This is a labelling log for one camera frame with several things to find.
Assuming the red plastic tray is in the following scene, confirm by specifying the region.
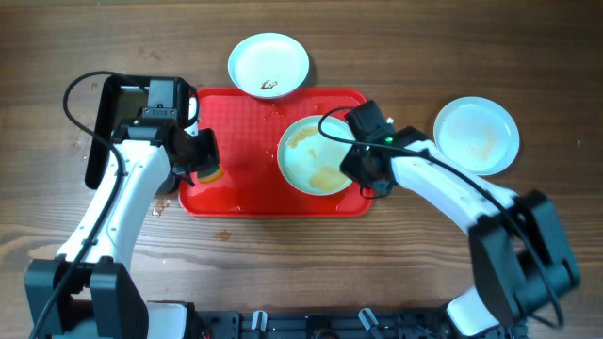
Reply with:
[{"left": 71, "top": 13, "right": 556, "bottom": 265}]
[{"left": 178, "top": 87, "right": 371, "bottom": 218}]

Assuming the orange green sponge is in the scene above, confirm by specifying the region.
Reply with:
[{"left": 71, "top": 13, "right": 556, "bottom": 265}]
[{"left": 196, "top": 165, "right": 225, "bottom": 184}]

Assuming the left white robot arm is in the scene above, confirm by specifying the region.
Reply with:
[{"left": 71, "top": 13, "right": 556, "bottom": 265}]
[{"left": 24, "top": 72, "right": 220, "bottom": 338}]

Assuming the black water tray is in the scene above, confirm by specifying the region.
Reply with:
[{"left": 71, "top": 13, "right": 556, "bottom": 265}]
[{"left": 84, "top": 74, "right": 189, "bottom": 194}]

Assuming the black mounting rail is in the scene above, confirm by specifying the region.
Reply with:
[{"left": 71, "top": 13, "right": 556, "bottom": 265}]
[{"left": 192, "top": 308, "right": 528, "bottom": 339}]

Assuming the left black cable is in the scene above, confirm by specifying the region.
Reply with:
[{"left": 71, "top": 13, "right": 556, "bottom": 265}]
[{"left": 27, "top": 70, "right": 147, "bottom": 339}]

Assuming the white plate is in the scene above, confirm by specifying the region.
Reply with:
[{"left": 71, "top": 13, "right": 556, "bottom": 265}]
[
  {"left": 277, "top": 115, "right": 353, "bottom": 196},
  {"left": 227, "top": 33, "right": 310, "bottom": 100},
  {"left": 433, "top": 96, "right": 521, "bottom": 176}
]

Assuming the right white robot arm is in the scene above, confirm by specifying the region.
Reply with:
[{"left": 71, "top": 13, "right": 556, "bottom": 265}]
[{"left": 340, "top": 101, "right": 581, "bottom": 337}]

